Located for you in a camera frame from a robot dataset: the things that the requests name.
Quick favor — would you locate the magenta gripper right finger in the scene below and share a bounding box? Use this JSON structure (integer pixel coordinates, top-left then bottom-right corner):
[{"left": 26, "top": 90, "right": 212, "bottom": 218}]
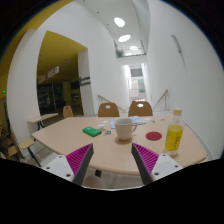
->
[{"left": 131, "top": 143, "right": 182, "bottom": 185}]

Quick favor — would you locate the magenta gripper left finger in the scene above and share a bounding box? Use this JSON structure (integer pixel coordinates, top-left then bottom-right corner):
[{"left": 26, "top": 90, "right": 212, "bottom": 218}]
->
[{"left": 44, "top": 144, "right": 94, "bottom": 186}]

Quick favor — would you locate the red round coaster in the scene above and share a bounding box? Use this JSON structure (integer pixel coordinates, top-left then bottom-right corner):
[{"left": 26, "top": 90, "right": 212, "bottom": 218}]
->
[{"left": 146, "top": 132, "right": 162, "bottom": 141}]

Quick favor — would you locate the green flat box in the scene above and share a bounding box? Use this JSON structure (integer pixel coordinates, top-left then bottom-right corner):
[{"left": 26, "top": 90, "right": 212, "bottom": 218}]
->
[{"left": 83, "top": 127, "right": 101, "bottom": 137}]

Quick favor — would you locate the yellow drink plastic bottle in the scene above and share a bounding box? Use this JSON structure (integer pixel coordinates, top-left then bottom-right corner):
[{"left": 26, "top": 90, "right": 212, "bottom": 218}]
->
[{"left": 164, "top": 108, "right": 184, "bottom": 156}]

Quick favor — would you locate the light blue paper sheet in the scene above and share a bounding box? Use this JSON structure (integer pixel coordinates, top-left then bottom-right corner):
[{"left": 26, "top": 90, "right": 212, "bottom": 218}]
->
[{"left": 109, "top": 115, "right": 148, "bottom": 130}]

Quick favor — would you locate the white ceramic mug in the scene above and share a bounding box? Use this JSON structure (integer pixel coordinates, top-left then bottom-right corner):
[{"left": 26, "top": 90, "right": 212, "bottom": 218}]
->
[{"left": 115, "top": 118, "right": 137, "bottom": 141}]

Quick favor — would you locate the wooden chair near left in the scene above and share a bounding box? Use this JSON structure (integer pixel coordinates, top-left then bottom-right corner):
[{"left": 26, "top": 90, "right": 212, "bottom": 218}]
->
[{"left": 10, "top": 129, "right": 41, "bottom": 166}]

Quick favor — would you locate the wooden chair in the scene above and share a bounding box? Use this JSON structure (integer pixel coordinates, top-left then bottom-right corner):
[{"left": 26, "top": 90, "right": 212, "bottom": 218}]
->
[
  {"left": 98, "top": 103, "right": 120, "bottom": 117},
  {"left": 63, "top": 106, "right": 73, "bottom": 118},
  {"left": 10, "top": 129, "right": 41, "bottom": 166},
  {"left": 128, "top": 101, "right": 153, "bottom": 116}
]

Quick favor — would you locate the wooden chair far left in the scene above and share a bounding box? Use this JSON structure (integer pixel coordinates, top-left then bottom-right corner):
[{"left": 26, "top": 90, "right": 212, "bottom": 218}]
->
[{"left": 63, "top": 106, "right": 73, "bottom": 118}]

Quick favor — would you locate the small side desk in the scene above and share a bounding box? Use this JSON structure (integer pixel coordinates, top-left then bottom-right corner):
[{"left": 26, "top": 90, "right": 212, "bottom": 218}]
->
[{"left": 29, "top": 113, "right": 57, "bottom": 130}]

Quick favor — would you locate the wooden chair right back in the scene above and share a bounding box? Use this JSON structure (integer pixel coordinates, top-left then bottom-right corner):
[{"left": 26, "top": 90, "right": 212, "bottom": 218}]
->
[{"left": 128, "top": 101, "right": 153, "bottom": 116}]

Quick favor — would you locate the wooden chair left back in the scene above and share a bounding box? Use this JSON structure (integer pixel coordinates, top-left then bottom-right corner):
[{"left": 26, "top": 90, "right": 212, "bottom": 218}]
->
[{"left": 98, "top": 103, "right": 120, "bottom": 117}]

